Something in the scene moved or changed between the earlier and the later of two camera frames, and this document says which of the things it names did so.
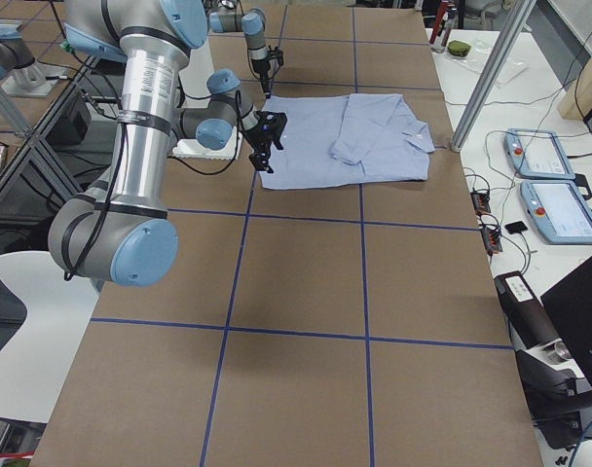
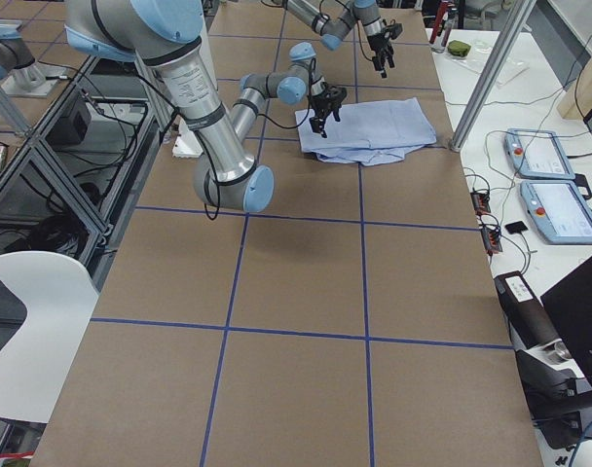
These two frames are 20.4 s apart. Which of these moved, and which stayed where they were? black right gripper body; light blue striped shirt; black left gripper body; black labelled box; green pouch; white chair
Moved: light blue striped shirt; black right gripper body; black left gripper body
Stayed: black labelled box; green pouch; white chair
